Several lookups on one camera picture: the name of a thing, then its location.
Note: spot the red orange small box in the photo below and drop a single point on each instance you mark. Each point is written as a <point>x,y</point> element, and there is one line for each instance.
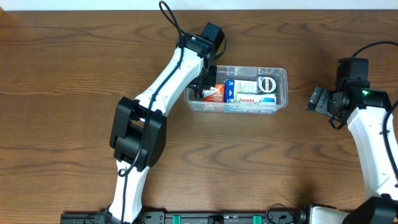
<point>215,94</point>

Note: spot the blue Kool Fever box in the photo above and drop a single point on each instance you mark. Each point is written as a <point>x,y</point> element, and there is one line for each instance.
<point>233,87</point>

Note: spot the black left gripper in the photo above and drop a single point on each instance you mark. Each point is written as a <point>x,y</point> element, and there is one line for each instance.
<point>204,82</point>

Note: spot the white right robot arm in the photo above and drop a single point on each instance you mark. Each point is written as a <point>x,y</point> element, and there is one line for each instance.
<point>368,115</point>

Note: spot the black mounting rail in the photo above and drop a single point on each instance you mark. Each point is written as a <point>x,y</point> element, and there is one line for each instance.
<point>273,216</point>

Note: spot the white Panadol box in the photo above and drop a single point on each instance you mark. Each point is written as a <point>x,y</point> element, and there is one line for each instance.
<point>265,99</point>

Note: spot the clear plastic container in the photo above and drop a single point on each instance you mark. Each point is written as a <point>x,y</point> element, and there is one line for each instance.
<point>196,100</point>

